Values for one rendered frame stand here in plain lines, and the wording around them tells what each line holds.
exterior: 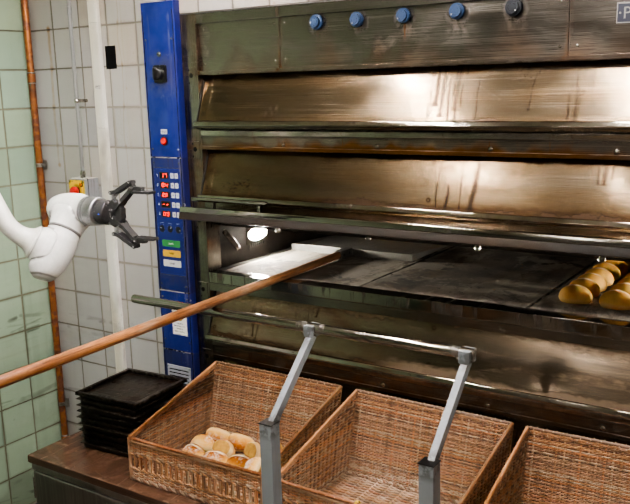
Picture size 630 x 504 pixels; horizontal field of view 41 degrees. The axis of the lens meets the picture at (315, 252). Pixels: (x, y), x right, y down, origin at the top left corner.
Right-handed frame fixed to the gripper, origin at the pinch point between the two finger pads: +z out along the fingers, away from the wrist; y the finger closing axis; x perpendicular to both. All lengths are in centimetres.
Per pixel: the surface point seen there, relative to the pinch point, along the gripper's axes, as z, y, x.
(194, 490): 5, 88, -6
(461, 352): 90, 32, -15
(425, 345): 79, 32, -16
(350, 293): 34, 32, -54
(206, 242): -27, 20, -56
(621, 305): 117, 29, -68
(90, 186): -82, 1, -52
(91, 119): -83, -25, -57
